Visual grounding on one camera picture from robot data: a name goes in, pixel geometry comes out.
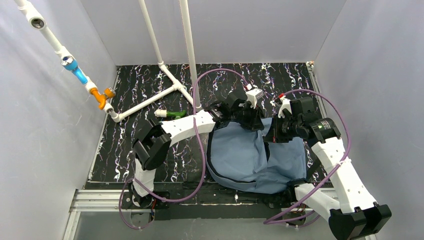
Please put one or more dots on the green white pipe fitting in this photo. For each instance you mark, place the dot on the green white pipe fitting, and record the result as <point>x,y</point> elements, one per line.
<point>162,113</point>

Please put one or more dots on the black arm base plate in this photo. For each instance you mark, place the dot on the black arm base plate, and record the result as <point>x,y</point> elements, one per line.
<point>212,201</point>

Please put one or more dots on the orange pipe valve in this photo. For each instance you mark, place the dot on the orange pipe valve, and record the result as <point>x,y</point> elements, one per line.
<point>102,98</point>

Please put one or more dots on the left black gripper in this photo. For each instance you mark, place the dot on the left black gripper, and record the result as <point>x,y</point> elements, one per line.
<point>250,117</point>

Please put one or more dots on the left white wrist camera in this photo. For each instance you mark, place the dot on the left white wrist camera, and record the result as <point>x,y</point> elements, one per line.
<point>253,95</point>

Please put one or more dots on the aluminium rail frame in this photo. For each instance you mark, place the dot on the aluminium rail frame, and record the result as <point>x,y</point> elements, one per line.
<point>97,200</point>

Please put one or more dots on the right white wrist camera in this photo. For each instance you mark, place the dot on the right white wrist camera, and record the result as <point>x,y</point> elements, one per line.
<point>285,107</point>

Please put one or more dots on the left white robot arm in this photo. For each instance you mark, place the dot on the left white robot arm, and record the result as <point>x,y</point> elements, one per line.
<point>152,142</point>

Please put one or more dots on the blue pipe valve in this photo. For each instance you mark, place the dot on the blue pipe valve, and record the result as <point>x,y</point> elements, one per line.
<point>71,65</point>

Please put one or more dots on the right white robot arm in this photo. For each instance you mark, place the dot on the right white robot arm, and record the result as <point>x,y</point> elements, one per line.
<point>355,213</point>

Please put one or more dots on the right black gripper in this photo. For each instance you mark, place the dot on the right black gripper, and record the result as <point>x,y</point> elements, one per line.
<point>276,131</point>

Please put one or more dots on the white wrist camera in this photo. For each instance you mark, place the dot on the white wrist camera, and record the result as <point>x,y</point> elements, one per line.
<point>253,95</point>
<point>285,107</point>

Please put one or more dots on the blue student backpack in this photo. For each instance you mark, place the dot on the blue student backpack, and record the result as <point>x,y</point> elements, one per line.
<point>239,159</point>

